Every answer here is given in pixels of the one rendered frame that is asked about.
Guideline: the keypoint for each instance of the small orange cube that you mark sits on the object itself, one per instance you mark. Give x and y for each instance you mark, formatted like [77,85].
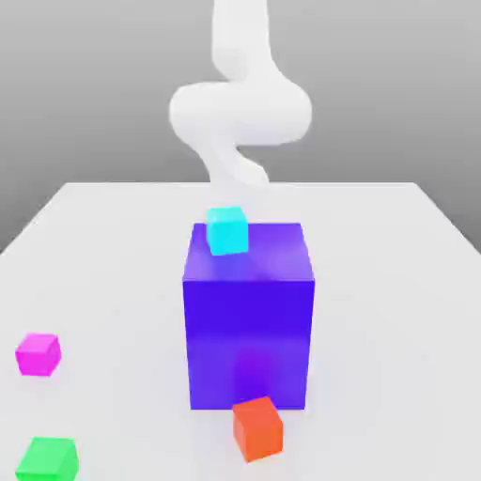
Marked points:
[257,430]

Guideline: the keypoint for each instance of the small magenta cube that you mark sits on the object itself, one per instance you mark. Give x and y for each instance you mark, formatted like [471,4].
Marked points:
[37,355]

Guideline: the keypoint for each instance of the large blue box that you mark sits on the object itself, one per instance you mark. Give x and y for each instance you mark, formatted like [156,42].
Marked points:
[248,323]

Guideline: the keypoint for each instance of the small green cube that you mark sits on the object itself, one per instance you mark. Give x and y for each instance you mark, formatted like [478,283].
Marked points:
[47,460]

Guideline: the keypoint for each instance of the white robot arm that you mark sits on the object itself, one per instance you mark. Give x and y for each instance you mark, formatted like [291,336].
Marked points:
[240,112]

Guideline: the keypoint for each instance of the small cyan cube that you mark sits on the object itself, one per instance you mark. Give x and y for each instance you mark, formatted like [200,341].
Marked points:
[227,232]

